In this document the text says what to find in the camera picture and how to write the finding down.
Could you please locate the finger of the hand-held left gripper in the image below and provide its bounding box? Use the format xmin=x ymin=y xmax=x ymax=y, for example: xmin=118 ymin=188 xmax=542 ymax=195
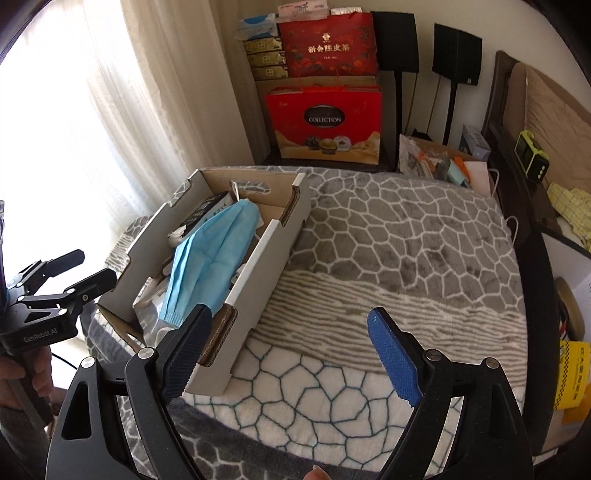
xmin=21 ymin=269 xmax=118 ymax=319
xmin=16 ymin=249 xmax=87 ymax=294

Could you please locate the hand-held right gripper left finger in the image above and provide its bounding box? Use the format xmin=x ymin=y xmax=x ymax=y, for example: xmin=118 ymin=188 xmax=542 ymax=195
xmin=45 ymin=304 xmax=214 ymax=480

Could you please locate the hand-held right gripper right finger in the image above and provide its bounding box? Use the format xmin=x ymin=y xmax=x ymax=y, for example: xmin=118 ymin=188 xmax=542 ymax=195
xmin=367 ymin=307 xmax=536 ymax=480

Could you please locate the clear plastic bag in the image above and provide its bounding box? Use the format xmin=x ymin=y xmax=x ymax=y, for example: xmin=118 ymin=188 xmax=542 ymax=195
xmin=133 ymin=277 xmax=178 ymax=342

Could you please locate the blue face mask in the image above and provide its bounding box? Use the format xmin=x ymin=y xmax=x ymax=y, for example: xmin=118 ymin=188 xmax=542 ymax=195
xmin=159 ymin=199 xmax=262 ymax=328

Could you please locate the white cardboard box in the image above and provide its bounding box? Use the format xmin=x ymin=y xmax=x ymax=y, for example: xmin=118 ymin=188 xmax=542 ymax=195
xmin=97 ymin=168 xmax=312 ymax=395

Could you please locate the black printed packet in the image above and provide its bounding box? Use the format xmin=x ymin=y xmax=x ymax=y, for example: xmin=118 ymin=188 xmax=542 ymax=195
xmin=166 ymin=191 xmax=234 ymax=250

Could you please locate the person's left hand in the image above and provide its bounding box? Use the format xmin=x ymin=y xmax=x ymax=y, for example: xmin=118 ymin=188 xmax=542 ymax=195
xmin=0 ymin=344 xmax=55 ymax=409

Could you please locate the grey white patterned blanket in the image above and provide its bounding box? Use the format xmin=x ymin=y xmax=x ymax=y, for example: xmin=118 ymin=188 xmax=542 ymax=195
xmin=85 ymin=164 xmax=527 ymax=480

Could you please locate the sheer white curtain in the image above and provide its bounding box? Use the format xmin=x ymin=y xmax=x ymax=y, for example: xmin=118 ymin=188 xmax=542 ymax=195
xmin=0 ymin=0 xmax=254 ymax=333

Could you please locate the brown tape roll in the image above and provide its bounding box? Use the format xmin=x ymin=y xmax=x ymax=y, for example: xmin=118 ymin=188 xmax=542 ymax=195
xmin=554 ymin=279 xmax=587 ymax=342

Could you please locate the yellow printed bag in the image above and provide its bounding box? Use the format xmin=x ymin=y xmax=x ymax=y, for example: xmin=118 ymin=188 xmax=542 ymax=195
xmin=551 ymin=342 xmax=591 ymax=411

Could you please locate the teal tube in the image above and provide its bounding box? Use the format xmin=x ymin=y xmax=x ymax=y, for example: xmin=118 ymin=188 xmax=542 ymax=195
xmin=445 ymin=161 xmax=469 ymax=188

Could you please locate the open brown cardboard box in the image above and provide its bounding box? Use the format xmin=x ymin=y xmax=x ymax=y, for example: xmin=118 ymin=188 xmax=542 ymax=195
xmin=399 ymin=134 xmax=497 ymax=195

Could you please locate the small grey white carton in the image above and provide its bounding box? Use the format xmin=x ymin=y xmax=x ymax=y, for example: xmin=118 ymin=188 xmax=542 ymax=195
xmin=462 ymin=124 xmax=492 ymax=160

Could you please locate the yellow patterned cloth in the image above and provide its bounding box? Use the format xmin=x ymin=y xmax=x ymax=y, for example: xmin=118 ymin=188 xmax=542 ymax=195
xmin=547 ymin=182 xmax=591 ymax=252

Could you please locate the yellow-green device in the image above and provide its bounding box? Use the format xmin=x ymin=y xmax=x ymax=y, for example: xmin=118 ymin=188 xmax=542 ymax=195
xmin=514 ymin=130 xmax=550 ymax=181

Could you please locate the red gift bag with pastries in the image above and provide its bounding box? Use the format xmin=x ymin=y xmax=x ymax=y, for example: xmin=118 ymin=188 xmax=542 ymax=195
xmin=264 ymin=85 xmax=384 ymax=167

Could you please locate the black speaker on stand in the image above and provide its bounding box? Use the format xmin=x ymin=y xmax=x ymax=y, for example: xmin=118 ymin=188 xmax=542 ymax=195
xmin=433 ymin=23 xmax=483 ymax=146
xmin=372 ymin=11 xmax=420 ymax=160

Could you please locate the blue tissue pack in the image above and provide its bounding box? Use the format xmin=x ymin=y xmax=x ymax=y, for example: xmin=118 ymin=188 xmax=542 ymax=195
xmin=235 ymin=14 xmax=280 ymax=42

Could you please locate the red gift bag gold print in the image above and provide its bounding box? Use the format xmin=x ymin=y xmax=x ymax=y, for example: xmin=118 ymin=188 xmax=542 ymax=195
xmin=278 ymin=11 xmax=380 ymax=79

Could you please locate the pink white packet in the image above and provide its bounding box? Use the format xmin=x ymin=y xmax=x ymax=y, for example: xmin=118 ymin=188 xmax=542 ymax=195
xmin=277 ymin=0 xmax=331 ymax=21

